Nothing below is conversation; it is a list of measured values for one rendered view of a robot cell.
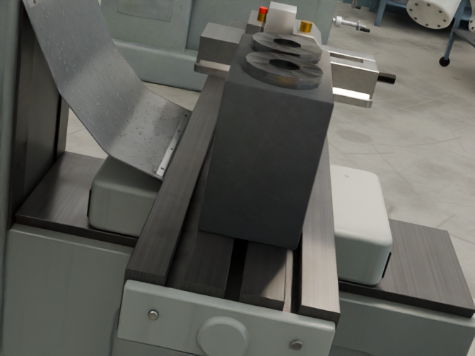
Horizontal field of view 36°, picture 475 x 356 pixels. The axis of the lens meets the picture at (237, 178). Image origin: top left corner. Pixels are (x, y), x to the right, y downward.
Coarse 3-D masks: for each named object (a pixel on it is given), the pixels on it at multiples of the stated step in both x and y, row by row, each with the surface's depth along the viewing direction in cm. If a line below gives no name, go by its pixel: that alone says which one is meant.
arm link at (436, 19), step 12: (420, 0) 99; (432, 0) 98; (444, 0) 98; (456, 0) 100; (408, 12) 103; (420, 12) 101; (432, 12) 100; (444, 12) 99; (420, 24) 104; (432, 24) 103; (444, 24) 101
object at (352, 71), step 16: (256, 16) 142; (208, 32) 141; (224, 32) 144; (240, 32) 146; (256, 32) 137; (208, 48) 139; (224, 48) 139; (336, 48) 148; (208, 64) 140; (224, 64) 140; (336, 64) 138; (352, 64) 139; (368, 64) 141; (336, 80) 139; (352, 80) 139; (368, 80) 139; (336, 96) 139; (352, 96) 140; (368, 96) 140
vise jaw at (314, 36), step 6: (294, 24) 143; (312, 24) 146; (294, 30) 138; (312, 30) 141; (318, 30) 147; (300, 36) 136; (306, 36) 136; (312, 36) 136; (318, 36) 142; (318, 42) 137
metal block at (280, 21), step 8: (272, 8) 138; (280, 8) 138; (288, 8) 140; (296, 8) 141; (272, 16) 138; (280, 16) 138; (288, 16) 138; (272, 24) 139; (280, 24) 139; (288, 24) 139; (280, 32) 140; (288, 32) 139
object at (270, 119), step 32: (256, 64) 80; (288, 64) 84; (320, 64) 90; (224, 96) 79; (256, 96) 78; (288, 96) 78; (320, 96) 79; (224, 128) 80; (256, 128) 80; (288, 128) 79; (320, 128) 79; (224, 160) 82; (256, 160) 81; (288, 160) 81; (224, 192) 83; (256, 192) 83; (288, 192) 82; (224, 224) 85; (256, 224) 84; (288, 224) 84
